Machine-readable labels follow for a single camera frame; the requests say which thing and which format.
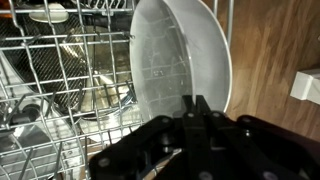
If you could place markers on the black mesh strainer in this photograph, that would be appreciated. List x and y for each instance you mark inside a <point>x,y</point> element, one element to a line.
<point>43,63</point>

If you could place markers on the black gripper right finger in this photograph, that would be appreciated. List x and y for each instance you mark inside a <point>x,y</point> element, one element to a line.
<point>253,140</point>

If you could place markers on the steel bowl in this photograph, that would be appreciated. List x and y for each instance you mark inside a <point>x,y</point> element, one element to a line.
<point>106,60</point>

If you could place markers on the white block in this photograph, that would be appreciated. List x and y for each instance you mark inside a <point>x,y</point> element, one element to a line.
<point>306,86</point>

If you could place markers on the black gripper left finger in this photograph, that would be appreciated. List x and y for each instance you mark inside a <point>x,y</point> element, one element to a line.
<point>146,136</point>

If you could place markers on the white plate standing upright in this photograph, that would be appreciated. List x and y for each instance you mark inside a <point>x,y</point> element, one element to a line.
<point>210,50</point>

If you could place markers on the white cup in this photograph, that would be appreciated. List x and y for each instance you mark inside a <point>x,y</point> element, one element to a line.
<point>48,13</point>

